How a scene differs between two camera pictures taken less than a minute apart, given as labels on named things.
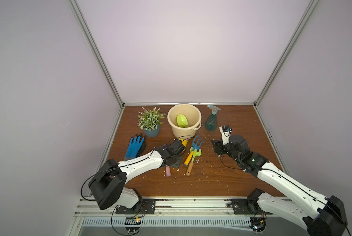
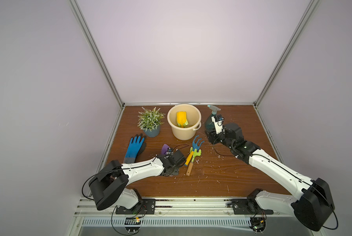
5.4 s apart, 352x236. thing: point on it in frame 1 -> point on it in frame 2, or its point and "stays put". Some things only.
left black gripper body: (176, 161) -> (174, 170)
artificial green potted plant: (150, 121) stays put
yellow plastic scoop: (184, 142) -> (181, 117)
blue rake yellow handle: (194, 146) stays put
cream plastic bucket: (193, 115) stays put
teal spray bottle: (211, 122) stays put
